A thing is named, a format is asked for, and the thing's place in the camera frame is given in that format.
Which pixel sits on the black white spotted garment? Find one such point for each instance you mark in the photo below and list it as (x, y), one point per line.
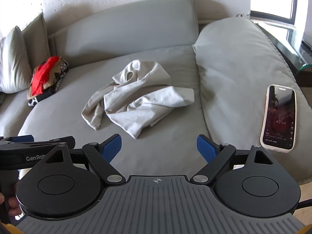
(39, 99)

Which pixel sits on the pile of red patterned clothes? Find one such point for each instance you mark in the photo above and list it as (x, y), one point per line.
(54, 74)

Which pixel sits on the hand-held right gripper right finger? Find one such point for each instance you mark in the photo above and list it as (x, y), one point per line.
(206, 150)

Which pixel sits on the dark flat object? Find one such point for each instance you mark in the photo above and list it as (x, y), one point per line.
(307, 45)

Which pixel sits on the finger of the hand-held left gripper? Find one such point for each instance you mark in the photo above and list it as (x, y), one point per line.
(63, 141)

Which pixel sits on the glass side table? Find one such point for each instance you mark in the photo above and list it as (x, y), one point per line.
(292, 43)

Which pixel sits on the grey sofa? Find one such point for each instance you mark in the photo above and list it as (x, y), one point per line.
(73, 82)

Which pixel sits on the light grey throw pillow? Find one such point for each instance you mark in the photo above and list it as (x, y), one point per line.
(14, 63)

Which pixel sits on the olive throw pillow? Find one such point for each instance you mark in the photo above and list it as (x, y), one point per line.
(36, 41)

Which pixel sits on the red garment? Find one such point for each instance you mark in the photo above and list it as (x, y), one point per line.
(43, 74)

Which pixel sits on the smartphone in white case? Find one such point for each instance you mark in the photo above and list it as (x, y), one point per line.
(277, 117)

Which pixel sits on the person's left hand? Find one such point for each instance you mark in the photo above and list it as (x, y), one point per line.
(13, 207)

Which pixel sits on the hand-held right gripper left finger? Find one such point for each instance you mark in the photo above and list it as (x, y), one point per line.
(112, 147)

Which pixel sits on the black white lattice garment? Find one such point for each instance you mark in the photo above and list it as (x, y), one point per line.
(63, 67)

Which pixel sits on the white t-shirt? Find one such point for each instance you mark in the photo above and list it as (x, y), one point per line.
(146, 102)

